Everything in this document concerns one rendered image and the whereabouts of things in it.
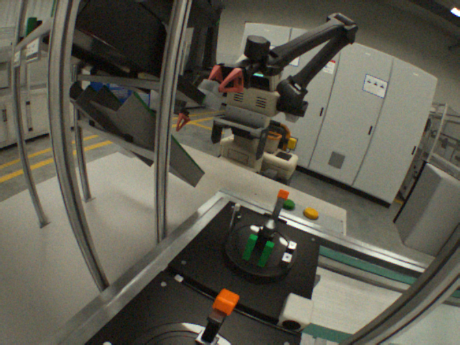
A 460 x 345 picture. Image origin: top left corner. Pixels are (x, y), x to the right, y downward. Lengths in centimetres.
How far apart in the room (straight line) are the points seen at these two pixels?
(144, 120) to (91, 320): 32
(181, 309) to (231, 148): 94
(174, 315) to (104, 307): 11
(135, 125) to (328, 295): 48
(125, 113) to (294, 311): 38
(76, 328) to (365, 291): 55
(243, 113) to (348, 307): 90
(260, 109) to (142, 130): 76
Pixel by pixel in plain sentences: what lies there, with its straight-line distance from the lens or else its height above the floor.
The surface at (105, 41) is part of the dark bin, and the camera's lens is 29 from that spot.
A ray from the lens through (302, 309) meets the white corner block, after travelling 34.
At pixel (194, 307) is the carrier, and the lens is 32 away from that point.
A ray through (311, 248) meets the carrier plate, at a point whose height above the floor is 97.
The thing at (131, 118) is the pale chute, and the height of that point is 117.
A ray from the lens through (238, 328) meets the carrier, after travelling 31.
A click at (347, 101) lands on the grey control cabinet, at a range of 326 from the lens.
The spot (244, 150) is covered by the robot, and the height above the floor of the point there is 89.
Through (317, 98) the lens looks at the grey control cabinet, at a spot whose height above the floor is 123.
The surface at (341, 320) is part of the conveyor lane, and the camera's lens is 46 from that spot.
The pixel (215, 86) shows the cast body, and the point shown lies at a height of 122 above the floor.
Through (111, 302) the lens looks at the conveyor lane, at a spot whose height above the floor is 95.
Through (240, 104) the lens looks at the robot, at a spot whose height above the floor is 112.
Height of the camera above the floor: 126
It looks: 26 degrees down
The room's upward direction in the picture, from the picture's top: 12 degrees clockwise
